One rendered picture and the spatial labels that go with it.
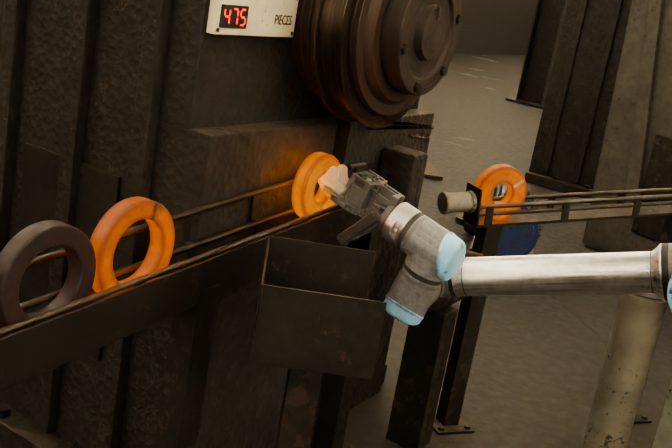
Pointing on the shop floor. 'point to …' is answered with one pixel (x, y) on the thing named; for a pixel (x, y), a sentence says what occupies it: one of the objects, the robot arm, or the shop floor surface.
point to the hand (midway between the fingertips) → (319, 178)
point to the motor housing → (422, 375)
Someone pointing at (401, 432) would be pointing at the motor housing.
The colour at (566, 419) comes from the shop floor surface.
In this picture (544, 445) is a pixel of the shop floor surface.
